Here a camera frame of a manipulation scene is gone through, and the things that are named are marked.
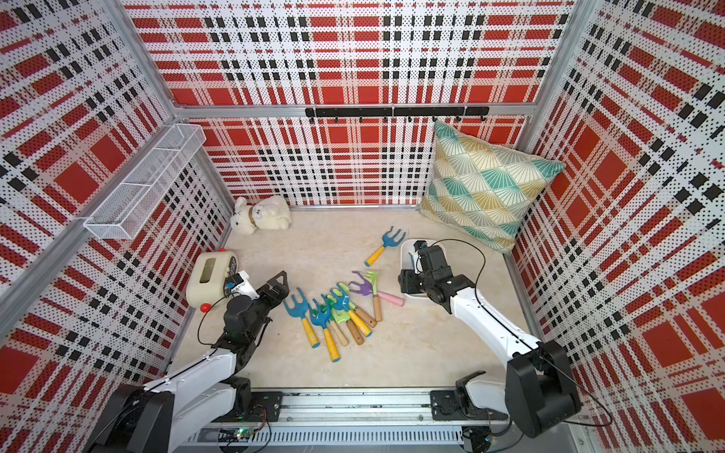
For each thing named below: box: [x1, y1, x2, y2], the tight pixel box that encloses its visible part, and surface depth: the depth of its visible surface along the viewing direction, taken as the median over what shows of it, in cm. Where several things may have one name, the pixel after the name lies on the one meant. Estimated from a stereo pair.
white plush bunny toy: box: [230, 195, 293, 235], surface depth 110 cm
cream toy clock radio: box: [185, 248, 239, 313], surface depth 90 cm
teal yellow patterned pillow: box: [418, 121, 567, 254], surface depth 92 cm
